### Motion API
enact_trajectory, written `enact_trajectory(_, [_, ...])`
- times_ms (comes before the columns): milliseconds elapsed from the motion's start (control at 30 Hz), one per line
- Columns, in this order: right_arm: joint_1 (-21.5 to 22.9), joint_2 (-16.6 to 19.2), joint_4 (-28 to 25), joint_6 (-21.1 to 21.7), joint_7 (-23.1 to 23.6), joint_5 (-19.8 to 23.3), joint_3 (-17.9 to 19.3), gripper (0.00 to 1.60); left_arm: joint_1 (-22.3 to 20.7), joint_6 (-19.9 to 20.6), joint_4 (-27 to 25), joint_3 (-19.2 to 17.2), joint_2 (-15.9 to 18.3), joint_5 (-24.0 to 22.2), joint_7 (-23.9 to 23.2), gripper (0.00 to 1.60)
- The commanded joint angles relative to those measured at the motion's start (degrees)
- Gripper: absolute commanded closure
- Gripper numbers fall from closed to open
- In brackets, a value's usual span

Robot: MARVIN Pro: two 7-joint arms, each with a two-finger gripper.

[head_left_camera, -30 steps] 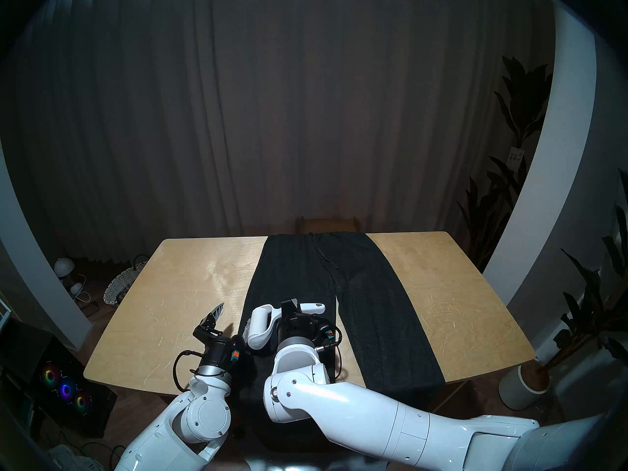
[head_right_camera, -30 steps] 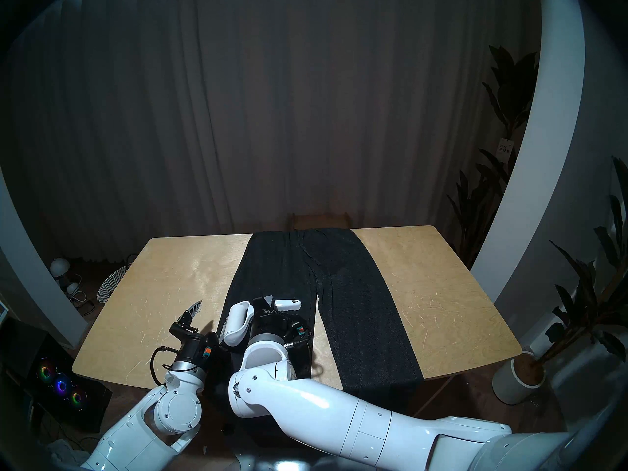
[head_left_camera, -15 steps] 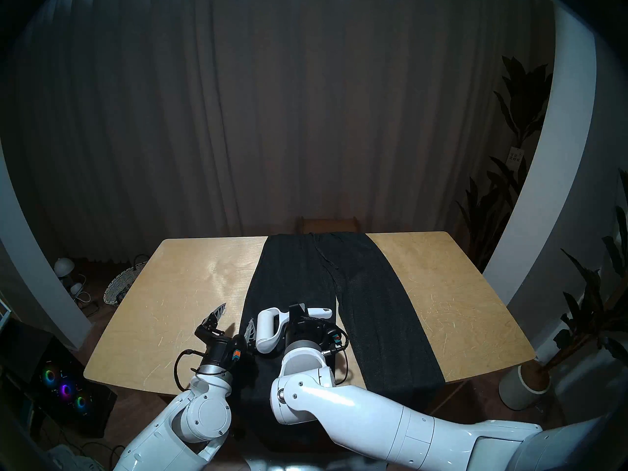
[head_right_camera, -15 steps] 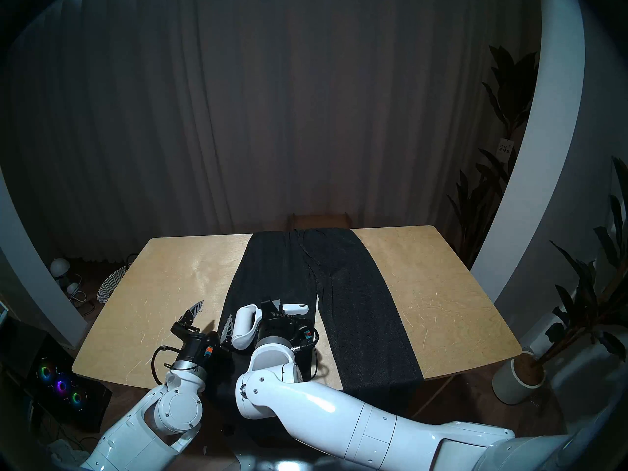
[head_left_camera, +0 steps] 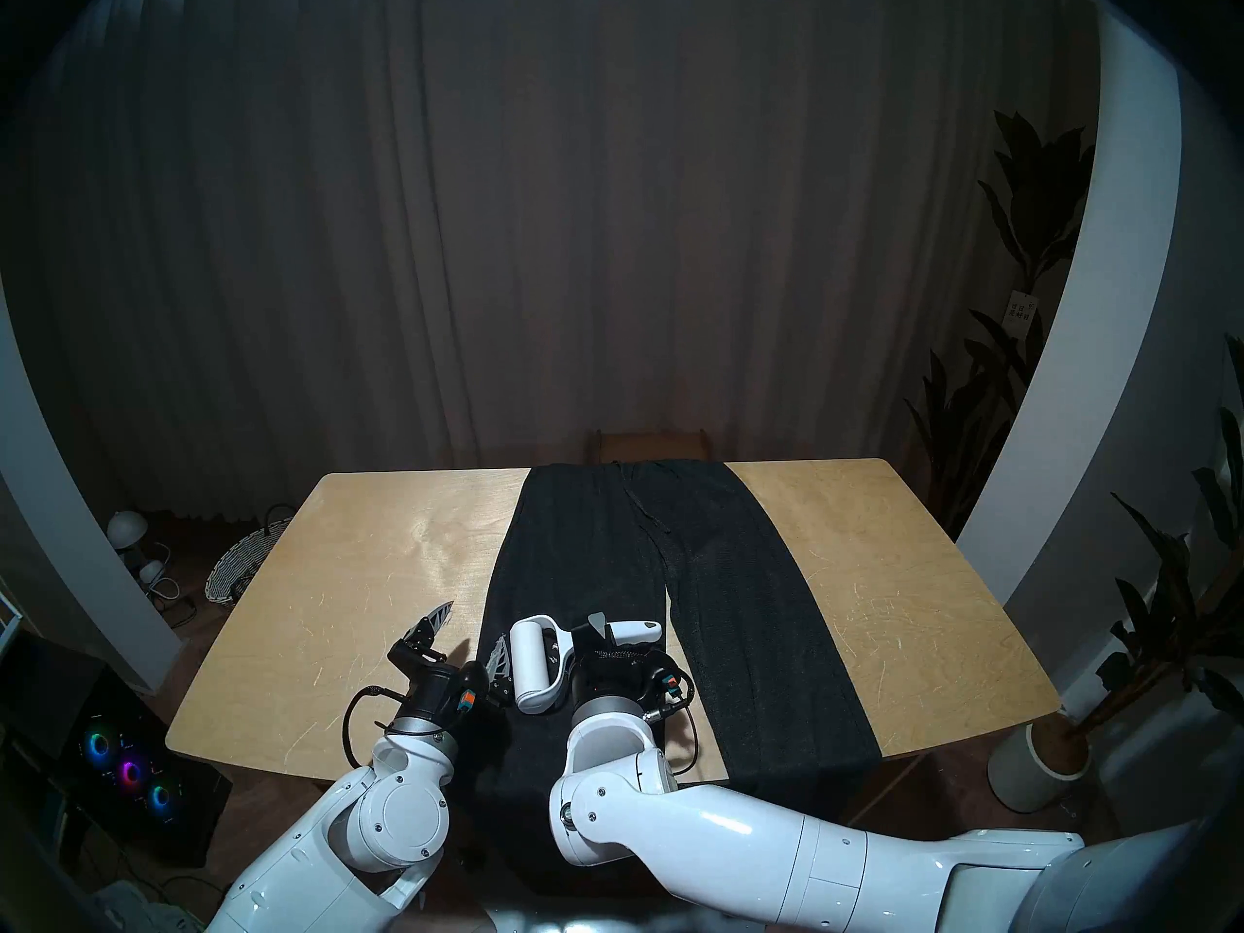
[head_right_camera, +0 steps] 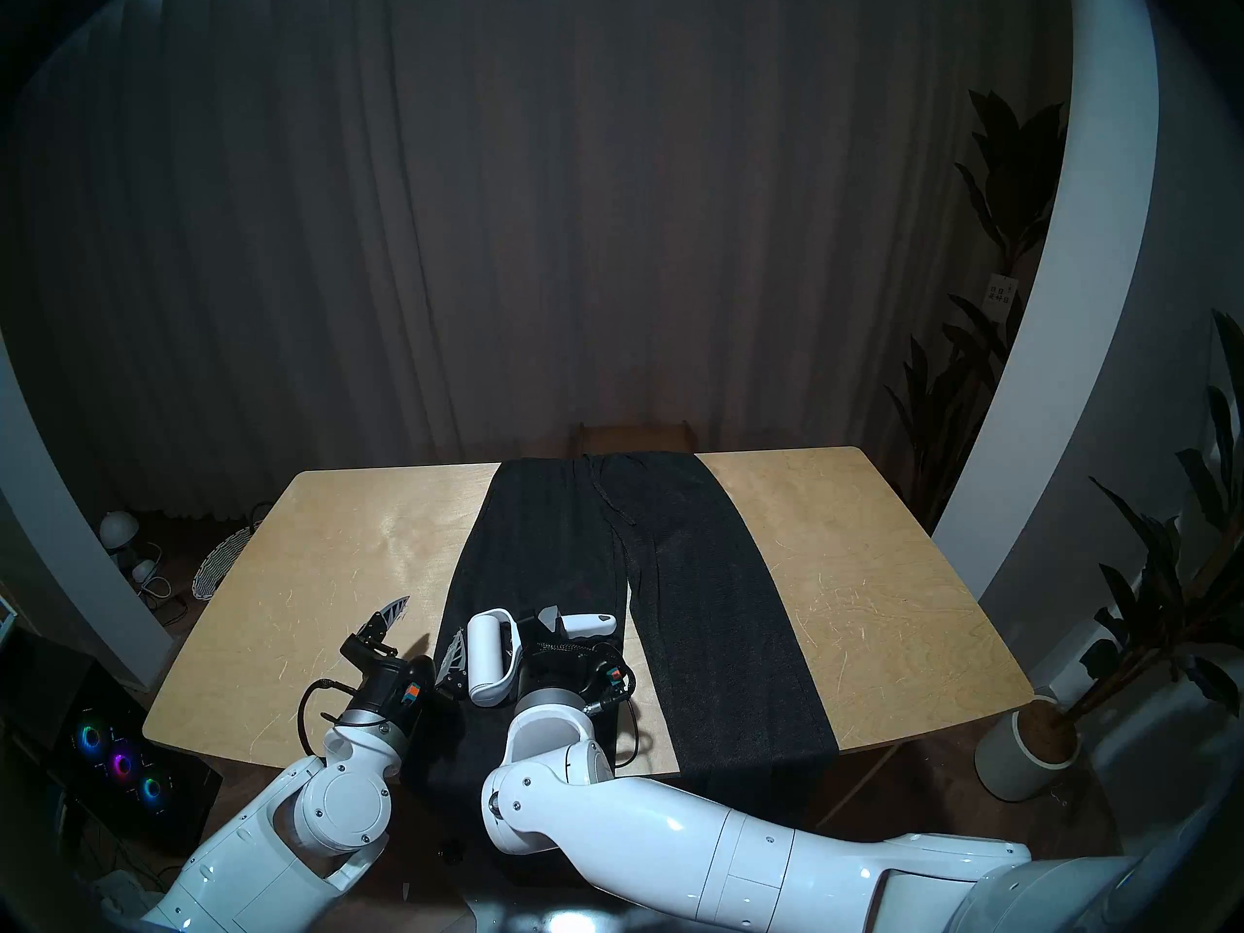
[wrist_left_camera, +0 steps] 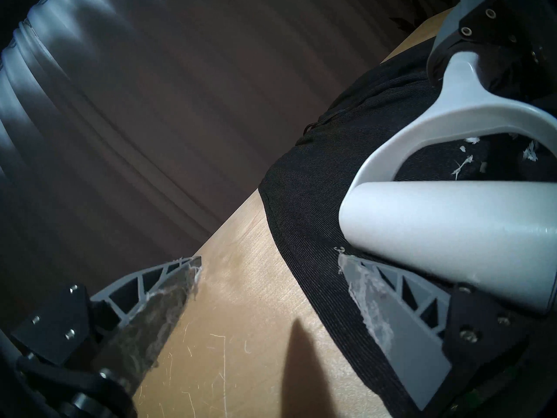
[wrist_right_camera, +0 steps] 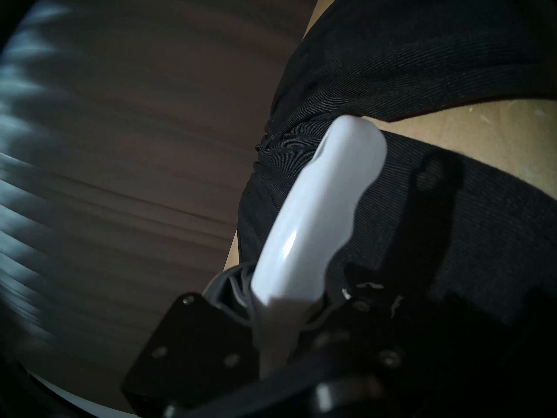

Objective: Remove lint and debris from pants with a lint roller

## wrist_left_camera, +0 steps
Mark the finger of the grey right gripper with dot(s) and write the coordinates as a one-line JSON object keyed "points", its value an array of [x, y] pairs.
{"points": [[487, 25]]}

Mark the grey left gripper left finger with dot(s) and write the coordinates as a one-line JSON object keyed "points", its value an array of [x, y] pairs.
{"points": [[135, 330]]}

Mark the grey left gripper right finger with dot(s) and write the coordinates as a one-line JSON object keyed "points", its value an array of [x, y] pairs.
{"points": [[400, 334]]}

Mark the white lint roller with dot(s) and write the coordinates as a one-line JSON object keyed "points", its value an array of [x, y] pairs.
{"points": [[435, 221]]}

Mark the black pants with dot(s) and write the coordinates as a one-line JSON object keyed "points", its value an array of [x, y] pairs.
{"points": [[326, 182]]}

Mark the white lint scraps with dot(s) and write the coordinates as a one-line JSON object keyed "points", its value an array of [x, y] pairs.
{"points": [[461, 169]]}

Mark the tall dark leafy plant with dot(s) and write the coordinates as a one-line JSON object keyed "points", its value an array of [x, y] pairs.
{"points": [[407, 23]]}

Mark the grey pleated curtain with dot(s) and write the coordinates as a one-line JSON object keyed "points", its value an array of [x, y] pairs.
{"points": [[174, 116]]}

